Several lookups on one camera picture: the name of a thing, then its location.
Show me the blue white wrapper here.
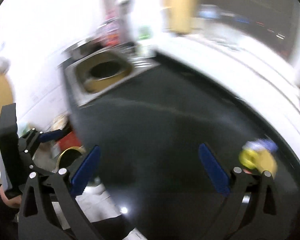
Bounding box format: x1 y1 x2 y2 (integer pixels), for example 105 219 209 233
244 138 278 153

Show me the red plastic container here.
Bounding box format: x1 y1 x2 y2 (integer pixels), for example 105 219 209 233
57 132 77 151

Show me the yellow sponge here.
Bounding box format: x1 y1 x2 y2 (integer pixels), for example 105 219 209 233
254 149 278 177

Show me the person's left hand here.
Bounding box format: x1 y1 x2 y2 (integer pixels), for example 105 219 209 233
0 187 22 208

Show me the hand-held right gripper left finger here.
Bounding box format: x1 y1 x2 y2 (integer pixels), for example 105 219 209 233
17 144 103 240

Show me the red printed packet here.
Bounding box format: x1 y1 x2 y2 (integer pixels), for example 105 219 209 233
97 9 121 46

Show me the metal faucet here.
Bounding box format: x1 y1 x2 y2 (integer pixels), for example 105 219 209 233
116 0 136 46

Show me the yellow tape roll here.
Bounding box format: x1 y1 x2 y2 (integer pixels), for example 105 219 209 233
238 147 260 170

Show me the round yellow-rimmed bin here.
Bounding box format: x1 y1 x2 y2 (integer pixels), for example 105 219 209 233
57 147 87 172

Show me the tan round board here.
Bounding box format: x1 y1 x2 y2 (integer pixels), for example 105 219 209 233
0 67 16 118

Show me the green pump soap bottle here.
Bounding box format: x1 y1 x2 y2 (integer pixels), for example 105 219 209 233
137 26 156 56

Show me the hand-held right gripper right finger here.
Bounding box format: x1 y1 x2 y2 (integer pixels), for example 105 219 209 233
198 142 283 240

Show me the floral bowl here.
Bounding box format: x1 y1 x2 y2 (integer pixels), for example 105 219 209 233
52 114 72 131

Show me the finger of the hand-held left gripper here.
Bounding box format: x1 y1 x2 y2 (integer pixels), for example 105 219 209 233
18 127 65 156

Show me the person's left forearm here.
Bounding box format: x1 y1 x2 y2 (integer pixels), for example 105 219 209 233
0 177 20 240

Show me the steel sink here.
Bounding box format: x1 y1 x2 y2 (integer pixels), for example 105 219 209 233
63 47 161 106

